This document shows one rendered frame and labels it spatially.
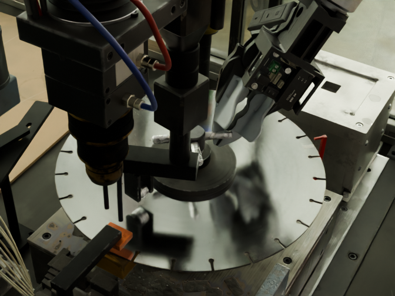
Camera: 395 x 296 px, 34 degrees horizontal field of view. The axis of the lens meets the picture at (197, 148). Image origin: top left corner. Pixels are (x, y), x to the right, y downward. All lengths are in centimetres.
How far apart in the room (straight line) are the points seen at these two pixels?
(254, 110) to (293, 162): 9
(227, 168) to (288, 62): 16
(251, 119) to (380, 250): 35
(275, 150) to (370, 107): 24
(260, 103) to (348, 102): 29
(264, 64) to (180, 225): 20
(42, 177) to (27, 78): 29
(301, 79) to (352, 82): 38
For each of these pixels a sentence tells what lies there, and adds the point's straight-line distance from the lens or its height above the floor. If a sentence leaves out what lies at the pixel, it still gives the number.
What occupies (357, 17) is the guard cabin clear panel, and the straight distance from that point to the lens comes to 113.
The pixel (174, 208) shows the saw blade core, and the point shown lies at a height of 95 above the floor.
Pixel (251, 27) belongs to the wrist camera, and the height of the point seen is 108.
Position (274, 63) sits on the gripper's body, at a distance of 69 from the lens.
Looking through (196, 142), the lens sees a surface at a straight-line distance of 75.
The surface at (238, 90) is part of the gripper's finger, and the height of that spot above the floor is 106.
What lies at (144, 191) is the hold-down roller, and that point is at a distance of 72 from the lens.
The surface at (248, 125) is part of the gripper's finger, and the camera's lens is 76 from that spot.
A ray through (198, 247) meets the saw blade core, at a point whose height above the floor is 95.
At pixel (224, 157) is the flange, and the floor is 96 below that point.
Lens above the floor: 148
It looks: 40 degrees down
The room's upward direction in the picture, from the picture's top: 3 degrees clockwise
